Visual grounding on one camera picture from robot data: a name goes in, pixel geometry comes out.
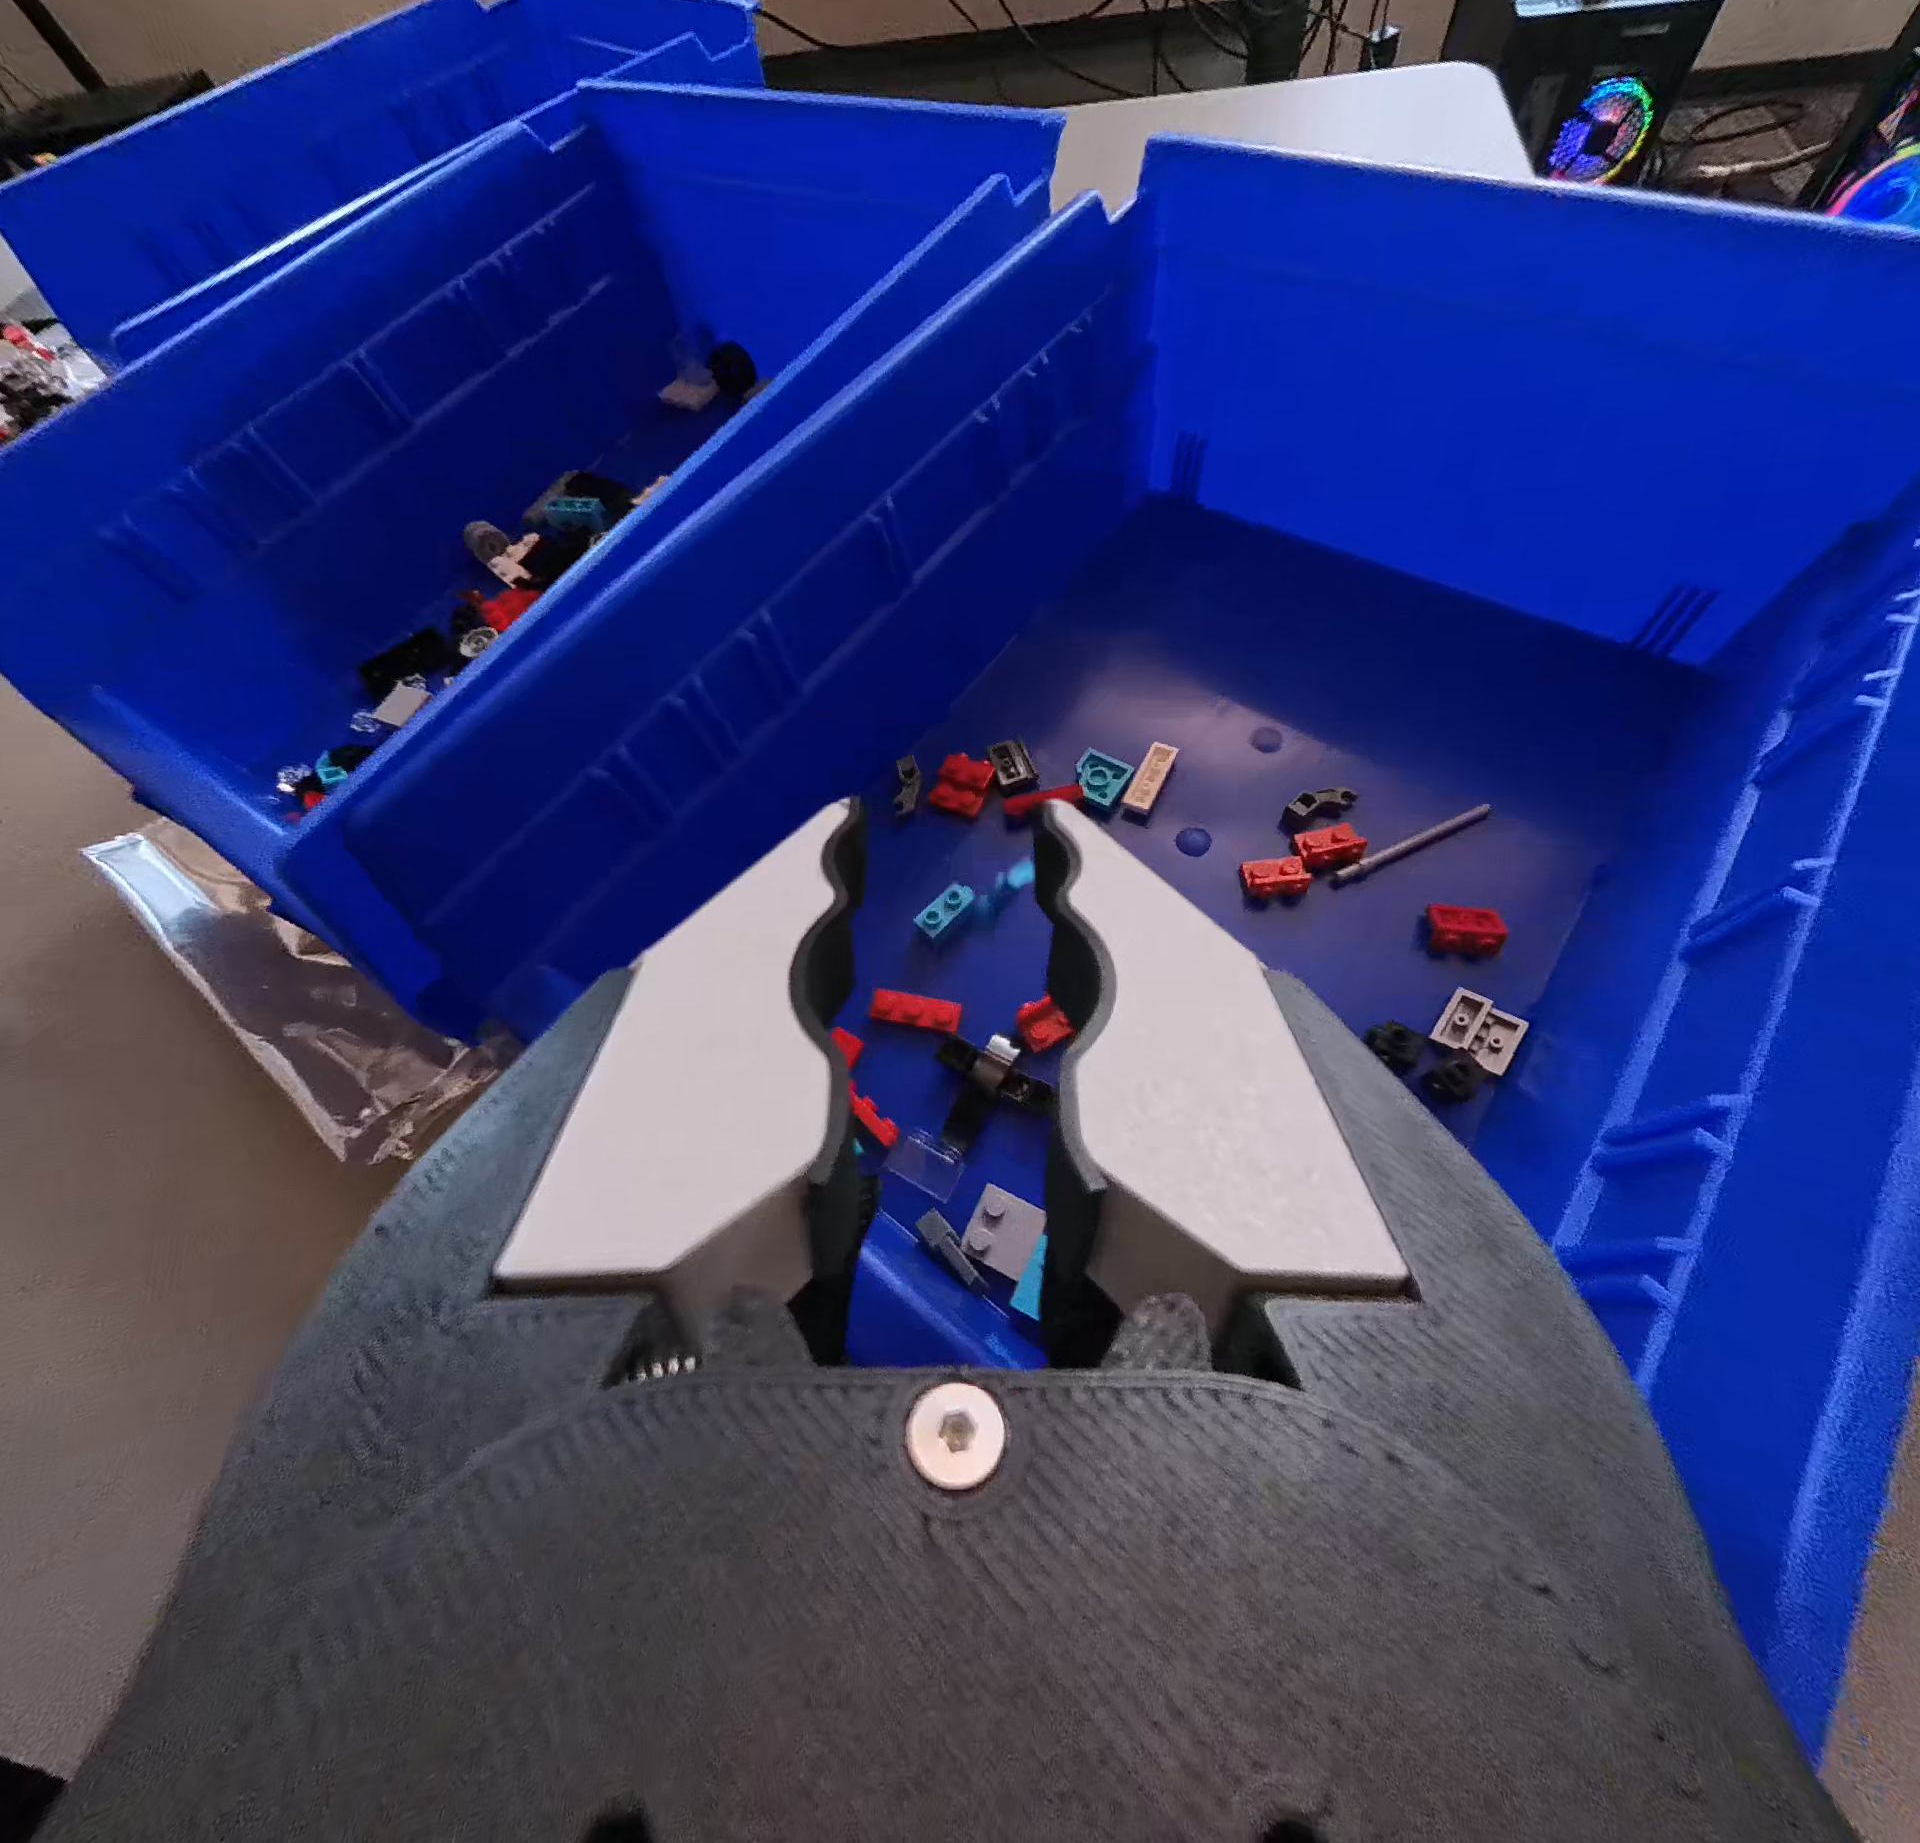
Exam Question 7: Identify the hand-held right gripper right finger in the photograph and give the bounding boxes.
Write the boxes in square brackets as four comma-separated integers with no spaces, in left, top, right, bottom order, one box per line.
[1034,797,1419,1370]

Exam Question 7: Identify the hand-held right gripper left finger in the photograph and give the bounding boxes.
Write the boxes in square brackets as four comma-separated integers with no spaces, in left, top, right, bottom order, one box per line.
[492,797,877,1367]

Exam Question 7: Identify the small toy bricks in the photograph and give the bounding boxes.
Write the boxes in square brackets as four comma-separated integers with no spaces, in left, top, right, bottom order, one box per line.
[832,741,1534,1322]

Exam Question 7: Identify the large blue storage bin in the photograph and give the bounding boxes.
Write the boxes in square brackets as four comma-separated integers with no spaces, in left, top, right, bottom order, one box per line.
[278,133,1920,1762]

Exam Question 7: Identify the brown desk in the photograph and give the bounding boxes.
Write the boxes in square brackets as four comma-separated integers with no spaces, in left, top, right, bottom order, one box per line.
[0,664,1920,1843]

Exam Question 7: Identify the grey toy axle rod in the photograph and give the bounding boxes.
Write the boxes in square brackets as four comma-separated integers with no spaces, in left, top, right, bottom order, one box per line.
[1333,803,1495,886]

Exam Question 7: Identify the silver plastic bag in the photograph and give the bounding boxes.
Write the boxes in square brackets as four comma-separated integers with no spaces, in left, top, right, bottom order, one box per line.
[82,825,522,1167]

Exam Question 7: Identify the heap of mixed toy parts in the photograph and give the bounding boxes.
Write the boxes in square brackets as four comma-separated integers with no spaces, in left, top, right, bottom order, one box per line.
[274,338,767,830]

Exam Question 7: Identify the pile of bagged toy parts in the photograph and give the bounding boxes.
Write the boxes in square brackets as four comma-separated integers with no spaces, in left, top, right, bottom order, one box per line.
[0,315,111,446]

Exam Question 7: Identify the white table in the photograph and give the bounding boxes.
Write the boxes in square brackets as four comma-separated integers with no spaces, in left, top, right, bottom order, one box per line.
[1051,63,1536,214]

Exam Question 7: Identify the computer with glowing fan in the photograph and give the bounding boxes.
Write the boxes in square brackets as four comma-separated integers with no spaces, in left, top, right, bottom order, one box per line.
[1818,58,1920,233]

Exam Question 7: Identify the black computer tower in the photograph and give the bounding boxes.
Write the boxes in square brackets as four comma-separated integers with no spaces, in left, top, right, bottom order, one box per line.
[1443,0,1727,189]

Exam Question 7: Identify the black bag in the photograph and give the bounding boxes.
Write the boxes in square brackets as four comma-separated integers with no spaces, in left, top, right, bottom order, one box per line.
[0,72,215,176]

